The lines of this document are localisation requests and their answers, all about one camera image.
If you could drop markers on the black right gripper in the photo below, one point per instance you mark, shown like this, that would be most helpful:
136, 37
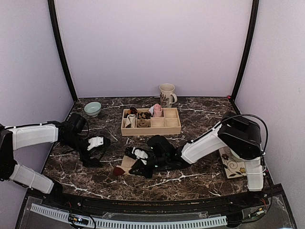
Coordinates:
138, 167

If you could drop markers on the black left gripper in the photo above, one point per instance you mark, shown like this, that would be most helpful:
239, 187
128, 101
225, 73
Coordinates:
90, 162

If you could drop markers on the wooden compartment organizer box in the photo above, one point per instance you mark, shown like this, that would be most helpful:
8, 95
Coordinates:
168, 124

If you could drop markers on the beige striped cuff sock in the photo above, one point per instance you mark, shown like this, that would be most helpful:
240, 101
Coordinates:
125, 167

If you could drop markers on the pink patterned long sock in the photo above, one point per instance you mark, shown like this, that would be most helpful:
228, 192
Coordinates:
156, 110

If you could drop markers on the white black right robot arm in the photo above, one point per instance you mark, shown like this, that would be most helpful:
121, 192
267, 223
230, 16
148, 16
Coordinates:
237, 132

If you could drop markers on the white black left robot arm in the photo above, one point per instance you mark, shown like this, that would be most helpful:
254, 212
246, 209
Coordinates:
67, 133

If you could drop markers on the light blue ceramic bowl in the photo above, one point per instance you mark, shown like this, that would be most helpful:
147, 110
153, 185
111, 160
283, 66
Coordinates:
93, 109

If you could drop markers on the dark argyle rolled sock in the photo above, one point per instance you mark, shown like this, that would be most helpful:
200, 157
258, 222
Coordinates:
144, 115

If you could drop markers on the white ribbed rolled sock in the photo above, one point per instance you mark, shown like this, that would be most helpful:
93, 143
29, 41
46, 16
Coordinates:
130, 121

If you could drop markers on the coral pattern ceramic mug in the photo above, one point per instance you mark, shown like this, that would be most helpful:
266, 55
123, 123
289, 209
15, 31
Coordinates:
167, 95

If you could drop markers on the pale green candle dish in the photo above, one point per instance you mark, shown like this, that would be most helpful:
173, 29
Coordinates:
235, 156

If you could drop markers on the floral pattern coaster tile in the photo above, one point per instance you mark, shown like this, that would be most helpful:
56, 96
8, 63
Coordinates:
233, 169

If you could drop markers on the white slotted cable duct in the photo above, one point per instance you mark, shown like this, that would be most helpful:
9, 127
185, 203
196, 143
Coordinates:
129, 221

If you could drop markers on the black front table rail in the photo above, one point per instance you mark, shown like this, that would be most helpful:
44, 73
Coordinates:
185, 195

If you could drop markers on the black right frame post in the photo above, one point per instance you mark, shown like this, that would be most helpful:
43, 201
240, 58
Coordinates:
247, 47

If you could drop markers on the black frame post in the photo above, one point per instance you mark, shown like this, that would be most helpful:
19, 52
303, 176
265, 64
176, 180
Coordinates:
60, 49
247, 47

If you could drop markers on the black left frame post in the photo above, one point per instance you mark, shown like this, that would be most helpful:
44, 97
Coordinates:
60, 49

